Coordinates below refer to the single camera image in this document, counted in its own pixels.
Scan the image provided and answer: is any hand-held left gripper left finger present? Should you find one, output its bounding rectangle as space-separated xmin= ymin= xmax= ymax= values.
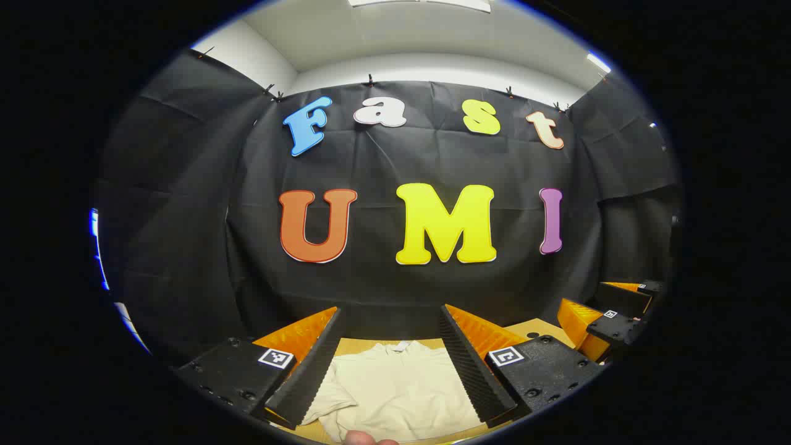
xmin=175 ymin=306 xmax=344 ymax=430

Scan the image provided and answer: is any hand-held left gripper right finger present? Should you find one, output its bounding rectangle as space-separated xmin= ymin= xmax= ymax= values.
xmin=439 ymin=303 xmax=607 ymax=429

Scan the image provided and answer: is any cream sweater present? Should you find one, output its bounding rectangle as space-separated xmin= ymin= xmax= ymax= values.
xmin=303 ymin=340 xmax=483 ymax=443

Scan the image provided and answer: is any black backdrop cloth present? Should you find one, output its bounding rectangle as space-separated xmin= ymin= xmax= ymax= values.
xmin=96 ymin=48 xmax=680 ymax=365

